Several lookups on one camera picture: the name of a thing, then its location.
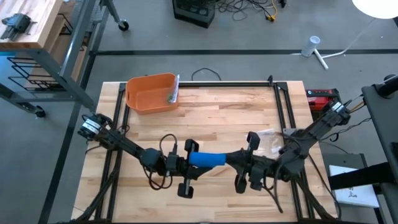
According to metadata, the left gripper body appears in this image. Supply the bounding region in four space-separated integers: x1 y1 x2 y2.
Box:
165 138 206 200

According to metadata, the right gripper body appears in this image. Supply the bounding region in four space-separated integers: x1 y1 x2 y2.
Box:
234 131 275 195

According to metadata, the blue elastic bandage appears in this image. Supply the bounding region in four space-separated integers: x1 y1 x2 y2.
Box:
188 151 227 167

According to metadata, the orange plastic bin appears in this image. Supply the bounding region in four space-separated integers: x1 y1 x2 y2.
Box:
125 73 180 114

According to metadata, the red battery pack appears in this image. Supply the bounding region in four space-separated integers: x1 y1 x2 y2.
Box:
305 88 341 111

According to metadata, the dark grey flat box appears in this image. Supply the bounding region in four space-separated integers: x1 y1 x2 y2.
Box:
322 152 369 170

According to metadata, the white lamp stand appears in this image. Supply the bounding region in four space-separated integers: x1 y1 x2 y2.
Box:
292 17 377 71

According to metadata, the white flat box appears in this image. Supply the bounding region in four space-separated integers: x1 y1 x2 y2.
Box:
328 164 381 208

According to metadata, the white plastic cup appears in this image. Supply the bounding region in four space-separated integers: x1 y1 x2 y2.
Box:
300 35 322 58

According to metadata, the grey equipment cart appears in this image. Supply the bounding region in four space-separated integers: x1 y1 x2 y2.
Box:
360 73 398 224

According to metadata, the black computer case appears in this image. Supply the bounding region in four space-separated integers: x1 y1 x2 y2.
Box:
172 0 218 29

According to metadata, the white lamp shade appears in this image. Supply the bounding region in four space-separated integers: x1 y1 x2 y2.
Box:
351 0 398 20

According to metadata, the black boxy device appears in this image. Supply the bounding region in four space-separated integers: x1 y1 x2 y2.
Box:
0 12 37 42

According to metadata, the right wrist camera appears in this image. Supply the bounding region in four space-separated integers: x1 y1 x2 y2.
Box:
248 164 266 191

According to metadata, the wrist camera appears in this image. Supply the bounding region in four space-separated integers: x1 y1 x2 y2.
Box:
248 164 266 191
166 152 180 172

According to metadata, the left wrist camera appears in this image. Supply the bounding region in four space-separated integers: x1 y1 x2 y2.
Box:
166 152 180 172

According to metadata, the black left camera cable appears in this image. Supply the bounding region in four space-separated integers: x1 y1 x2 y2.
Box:
144 133 178 192

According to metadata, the black camera cable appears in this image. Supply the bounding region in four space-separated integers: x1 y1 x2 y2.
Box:
144 133 178 192
263 161 289 214

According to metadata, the black right camera cable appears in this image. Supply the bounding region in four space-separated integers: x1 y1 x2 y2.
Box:
263 161 289 214

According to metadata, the black aluminium table frame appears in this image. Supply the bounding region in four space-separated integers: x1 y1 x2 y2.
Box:
71 74 343 224

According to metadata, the black cable loop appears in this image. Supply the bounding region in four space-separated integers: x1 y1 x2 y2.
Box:
190 67 222 82

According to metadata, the yellow cable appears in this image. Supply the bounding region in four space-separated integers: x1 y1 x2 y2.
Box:
264 0 278 22

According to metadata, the tangle of black cables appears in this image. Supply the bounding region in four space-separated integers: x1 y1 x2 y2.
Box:
216 0 289 22

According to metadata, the black wire rack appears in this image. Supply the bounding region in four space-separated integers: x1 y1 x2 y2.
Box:
6 55 63 93

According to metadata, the wooden table with grey frame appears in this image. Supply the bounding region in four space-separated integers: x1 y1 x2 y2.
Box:
0 0 125 118

